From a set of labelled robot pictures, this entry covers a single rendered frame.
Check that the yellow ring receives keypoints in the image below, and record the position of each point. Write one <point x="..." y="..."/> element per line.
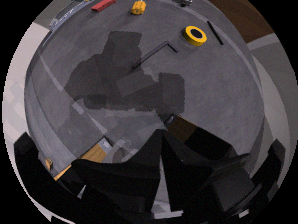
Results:
<point x="195" y="36"/>

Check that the black l-shaped rod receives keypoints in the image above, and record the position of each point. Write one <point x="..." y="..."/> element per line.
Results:
<point x="154" y="51"/>

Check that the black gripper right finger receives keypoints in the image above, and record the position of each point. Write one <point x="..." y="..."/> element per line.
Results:
<point x="187" y="173"/>

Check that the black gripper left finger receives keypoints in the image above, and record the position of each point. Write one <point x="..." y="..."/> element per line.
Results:
<point x="139" y="176"/>

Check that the brown rectangular block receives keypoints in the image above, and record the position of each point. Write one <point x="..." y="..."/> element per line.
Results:
<point x="49" y="164"/>

